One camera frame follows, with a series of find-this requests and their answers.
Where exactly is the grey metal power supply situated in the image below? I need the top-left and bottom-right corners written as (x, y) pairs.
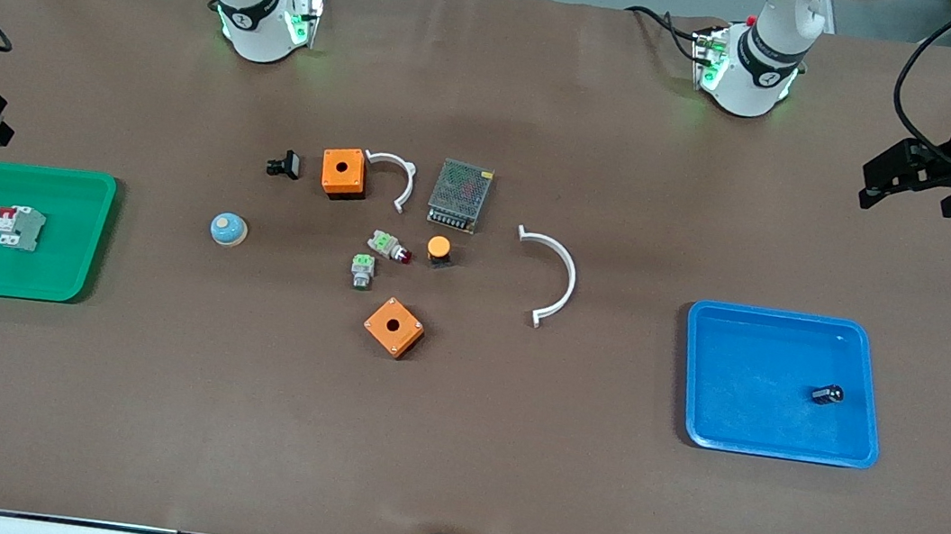
top-left (424, 156), bottom-right (496, 237)

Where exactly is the blue plastic tray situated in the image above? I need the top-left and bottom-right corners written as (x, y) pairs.
top-left (671, 298), bottom-right (896, 471)

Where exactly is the white circuit breaker red lever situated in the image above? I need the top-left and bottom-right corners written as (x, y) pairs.
top-left (0, 203), bottom-right (50, 255)

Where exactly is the green push button switch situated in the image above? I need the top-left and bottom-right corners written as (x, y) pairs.
top-left (348, 253), bottom-right (378, 294)

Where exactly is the small black clip part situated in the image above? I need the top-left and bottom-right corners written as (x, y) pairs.
top-left (264, 149), bottom-right (304, 182)

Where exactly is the orange round button black base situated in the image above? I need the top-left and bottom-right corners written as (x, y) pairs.
top-left (425, 235), bottom-right (456, 271)

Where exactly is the small white semicircular clamp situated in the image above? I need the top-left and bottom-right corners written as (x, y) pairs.
top-left (358, 149), bottom-right (419, 216)

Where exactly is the black base cable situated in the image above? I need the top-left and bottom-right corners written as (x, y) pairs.
top-left (620, 4), bottom-right (709, 63)

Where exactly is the round blue and cream knob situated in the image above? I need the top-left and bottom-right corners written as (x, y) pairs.
top-left (208, 210), bottom-right (249, 249)

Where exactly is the large white semicircular clamp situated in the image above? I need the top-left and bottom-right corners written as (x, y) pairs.
top-left (506, 225), bottom-right (583, 332)

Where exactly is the orange one-hole button box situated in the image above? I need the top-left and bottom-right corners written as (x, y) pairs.
top-left (318, 145), bottom-right (371, 204)
top-left (359, 294), bottom-right (429, 362)

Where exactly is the red indicator lamp switch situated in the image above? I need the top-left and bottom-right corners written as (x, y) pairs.
top-left (365, 230), bottom-right (415, 266)

